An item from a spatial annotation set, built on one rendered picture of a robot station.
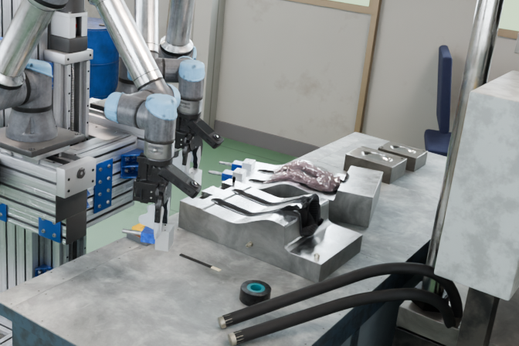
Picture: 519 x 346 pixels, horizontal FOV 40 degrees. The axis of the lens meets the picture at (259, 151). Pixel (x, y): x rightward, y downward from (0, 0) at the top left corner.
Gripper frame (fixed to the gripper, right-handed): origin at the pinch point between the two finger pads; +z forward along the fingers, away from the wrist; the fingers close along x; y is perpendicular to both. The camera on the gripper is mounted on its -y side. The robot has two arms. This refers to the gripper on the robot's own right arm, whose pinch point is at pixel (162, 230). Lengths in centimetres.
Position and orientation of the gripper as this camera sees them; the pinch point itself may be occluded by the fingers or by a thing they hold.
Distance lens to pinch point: 187.8
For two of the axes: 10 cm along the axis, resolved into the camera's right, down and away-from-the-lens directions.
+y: -9.8, -1.5, 1.1
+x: -1.5, 3.1, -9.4
